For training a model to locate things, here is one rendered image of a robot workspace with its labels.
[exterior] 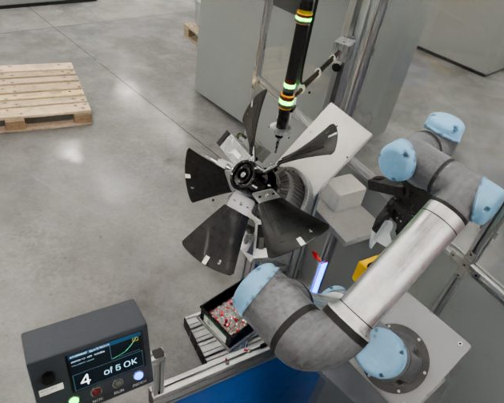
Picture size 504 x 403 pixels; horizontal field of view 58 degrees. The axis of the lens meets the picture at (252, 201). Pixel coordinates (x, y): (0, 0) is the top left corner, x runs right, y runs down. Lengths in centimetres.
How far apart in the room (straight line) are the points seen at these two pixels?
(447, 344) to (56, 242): 241
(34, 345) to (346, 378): 83
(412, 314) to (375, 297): 62
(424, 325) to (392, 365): 26
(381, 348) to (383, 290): 40
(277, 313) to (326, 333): 9
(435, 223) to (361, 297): 18
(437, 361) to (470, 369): 78
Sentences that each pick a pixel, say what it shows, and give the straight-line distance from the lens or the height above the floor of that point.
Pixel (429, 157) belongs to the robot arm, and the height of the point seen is 176.
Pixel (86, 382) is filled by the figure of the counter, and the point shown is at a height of 115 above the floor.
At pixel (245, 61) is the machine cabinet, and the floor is 62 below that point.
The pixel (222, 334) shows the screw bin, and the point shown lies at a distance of 159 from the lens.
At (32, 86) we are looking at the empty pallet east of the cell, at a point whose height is 14.
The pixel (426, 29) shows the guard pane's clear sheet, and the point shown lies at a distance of 196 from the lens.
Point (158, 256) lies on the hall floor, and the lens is 298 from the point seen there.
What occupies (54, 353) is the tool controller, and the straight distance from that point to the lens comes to 110.
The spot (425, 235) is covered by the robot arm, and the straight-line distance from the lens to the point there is 83.
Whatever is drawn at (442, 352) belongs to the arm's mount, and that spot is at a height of 114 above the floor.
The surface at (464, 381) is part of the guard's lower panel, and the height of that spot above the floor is 51.
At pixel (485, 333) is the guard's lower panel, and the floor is 79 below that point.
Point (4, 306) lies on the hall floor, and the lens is 286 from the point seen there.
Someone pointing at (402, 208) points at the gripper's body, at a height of 157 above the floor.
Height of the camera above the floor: 216
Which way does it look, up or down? 39 degrees down
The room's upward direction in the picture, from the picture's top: 10 degrees clockwise
